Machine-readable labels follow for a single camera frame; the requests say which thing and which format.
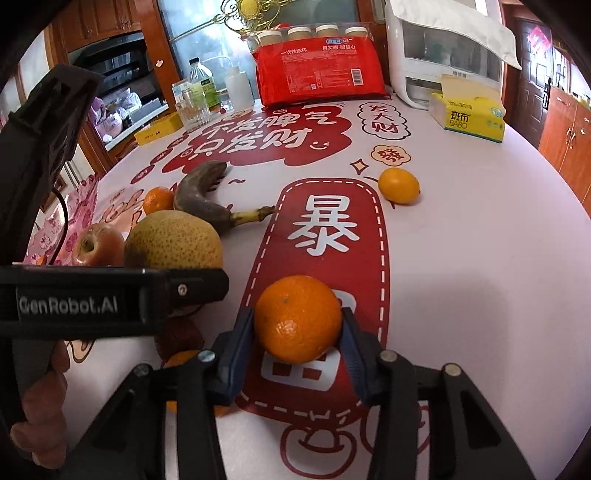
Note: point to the red apple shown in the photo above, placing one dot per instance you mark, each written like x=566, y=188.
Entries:
x=97, y=244

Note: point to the dark wooden door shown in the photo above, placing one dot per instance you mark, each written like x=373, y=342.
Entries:
x=531, y=50

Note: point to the clear plastic bottle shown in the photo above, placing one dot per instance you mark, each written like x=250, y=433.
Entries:
x=205, y=87

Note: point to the white cloth cover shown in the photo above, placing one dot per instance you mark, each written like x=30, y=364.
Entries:
x=471, y=32

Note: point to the overripe dark banana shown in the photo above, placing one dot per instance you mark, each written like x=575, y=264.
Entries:
x=198, y=194

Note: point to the pink rice cooker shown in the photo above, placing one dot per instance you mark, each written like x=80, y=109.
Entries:
x=108, y=122

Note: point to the large orange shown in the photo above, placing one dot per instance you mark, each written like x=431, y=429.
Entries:
x=298, y=318

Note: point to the wooden side cabinet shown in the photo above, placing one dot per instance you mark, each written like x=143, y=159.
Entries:
x=565, y=138

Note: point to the white squeeze bottle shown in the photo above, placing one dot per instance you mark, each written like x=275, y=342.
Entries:
x=239, y=90

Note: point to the dark red passion fruit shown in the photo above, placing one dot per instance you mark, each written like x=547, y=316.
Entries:
x=178, y=337

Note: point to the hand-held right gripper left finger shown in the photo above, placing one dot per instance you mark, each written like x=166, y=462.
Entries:
x=240, y=350

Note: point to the yellow tissue box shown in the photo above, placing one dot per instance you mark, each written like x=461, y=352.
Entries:
x=466, y=120

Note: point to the white countertop appliance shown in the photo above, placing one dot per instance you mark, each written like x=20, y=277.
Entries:
x=415, y=60

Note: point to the small yellowish orange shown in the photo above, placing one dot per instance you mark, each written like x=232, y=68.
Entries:
x=398, y=184

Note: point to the pink glass fruit dish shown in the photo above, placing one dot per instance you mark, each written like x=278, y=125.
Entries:
x=55, y=226

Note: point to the clear drinking glass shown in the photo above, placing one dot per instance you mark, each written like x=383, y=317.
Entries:
x=181, y=90
x=194, y=115

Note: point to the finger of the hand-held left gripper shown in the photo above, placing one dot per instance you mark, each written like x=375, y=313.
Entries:
x=203, y=288

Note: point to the flat yellow box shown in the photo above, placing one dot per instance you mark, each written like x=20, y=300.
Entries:
x=159, y=131

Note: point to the person's left hand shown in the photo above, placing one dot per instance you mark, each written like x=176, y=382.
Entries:
x=46, y=424

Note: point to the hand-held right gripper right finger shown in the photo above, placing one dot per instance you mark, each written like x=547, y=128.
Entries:
x=355, y=364

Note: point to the speckled yellow pear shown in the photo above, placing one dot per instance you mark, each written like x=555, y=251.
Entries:
x=173, y=240

